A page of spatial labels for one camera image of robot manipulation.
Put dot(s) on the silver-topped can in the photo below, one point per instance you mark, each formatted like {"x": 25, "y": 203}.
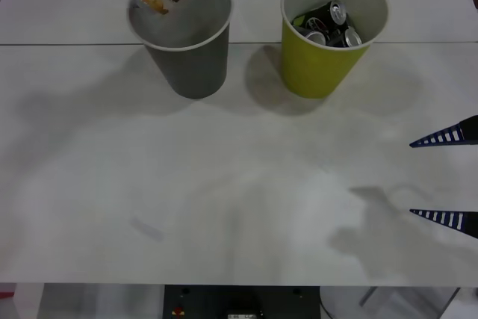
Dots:
{"x": 315, "y": 36}

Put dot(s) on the white table leg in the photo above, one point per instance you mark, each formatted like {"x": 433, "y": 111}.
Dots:
{"x": 29, "y": 302}

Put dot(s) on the black robot torso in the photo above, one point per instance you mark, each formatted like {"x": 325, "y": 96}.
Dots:
{"x": 209, "y": 302}

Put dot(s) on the grey plastic bin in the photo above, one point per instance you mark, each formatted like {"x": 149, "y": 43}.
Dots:
{"x": 198, "y": 68}

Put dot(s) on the black can with red print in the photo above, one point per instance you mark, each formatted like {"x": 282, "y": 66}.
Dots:
{"x": 321, "y": 16}

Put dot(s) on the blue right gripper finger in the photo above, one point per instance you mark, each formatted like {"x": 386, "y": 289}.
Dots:
{"x": 467, "y": 221}
{"x": 468, "y": 133}

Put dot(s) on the black can with silver top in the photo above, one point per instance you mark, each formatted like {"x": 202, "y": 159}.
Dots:
{"x": 352, "y": 37}

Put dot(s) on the yellow-green plastic bin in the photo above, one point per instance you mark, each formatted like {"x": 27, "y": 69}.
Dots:
{"x": 317, "y": 68}

